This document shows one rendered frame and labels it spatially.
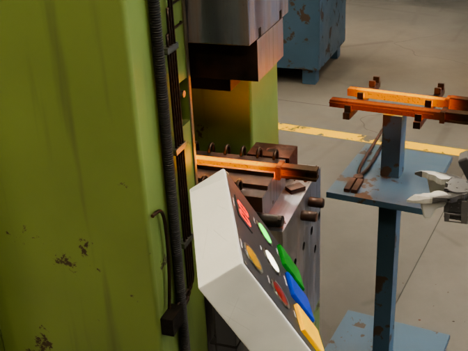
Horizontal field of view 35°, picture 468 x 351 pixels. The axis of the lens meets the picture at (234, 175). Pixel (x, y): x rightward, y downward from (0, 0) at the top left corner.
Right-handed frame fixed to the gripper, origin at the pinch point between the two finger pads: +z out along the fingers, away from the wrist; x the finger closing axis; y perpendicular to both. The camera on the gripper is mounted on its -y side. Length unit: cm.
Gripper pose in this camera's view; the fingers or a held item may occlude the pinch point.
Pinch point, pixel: (410, 183)
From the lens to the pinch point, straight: 181.7
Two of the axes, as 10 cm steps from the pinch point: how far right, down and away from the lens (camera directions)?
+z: -9.4, -1.1, 3.2
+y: 0.5, 9.0, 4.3
